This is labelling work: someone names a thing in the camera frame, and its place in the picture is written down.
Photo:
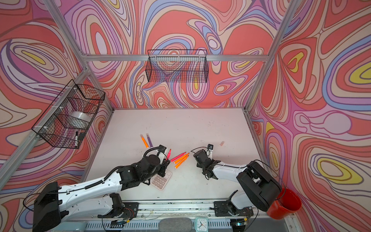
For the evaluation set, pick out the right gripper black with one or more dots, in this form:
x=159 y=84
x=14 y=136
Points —
x=198 y=166

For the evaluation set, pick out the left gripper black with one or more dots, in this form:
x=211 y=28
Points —
x=164 y=166

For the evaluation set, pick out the orange pen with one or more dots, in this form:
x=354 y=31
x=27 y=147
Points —
x=144 y=141
x=181 y=162
x=181 y=158

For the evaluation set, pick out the purple pen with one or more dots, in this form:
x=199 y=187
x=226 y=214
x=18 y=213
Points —
x=149 y=140

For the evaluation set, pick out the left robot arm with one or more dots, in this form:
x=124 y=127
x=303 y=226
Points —
x=55 y=204

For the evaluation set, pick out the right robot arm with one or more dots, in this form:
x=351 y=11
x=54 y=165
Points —
x=260 y=189

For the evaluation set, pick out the pink calculator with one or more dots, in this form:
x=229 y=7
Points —
x=160 y=182

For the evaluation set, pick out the small white clock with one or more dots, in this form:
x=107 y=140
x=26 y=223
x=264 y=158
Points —
x=201 y=224

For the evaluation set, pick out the grey padded cushion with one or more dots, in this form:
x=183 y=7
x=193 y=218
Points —
x=178 y=224

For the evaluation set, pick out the black marker in basket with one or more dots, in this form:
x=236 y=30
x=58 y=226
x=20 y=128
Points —
x=76 y=139

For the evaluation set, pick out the red plastic cup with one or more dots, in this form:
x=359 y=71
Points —
x=288 y=203

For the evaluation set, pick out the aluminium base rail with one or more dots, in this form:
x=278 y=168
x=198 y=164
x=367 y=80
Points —
x=147 y=209

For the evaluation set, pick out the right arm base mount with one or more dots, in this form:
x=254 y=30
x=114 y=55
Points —
x=226 y=209

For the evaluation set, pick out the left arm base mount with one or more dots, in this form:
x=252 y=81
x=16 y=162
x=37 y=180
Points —
x=119 y=209

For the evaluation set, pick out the black wire basket left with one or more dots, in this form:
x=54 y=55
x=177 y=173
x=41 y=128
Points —
x=54 y=128

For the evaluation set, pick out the black wire basket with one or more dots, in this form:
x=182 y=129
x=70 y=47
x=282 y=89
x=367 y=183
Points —
x=54 y=128
x=177 y=66

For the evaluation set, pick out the black wire basket back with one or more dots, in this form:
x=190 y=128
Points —
x=177 y=66

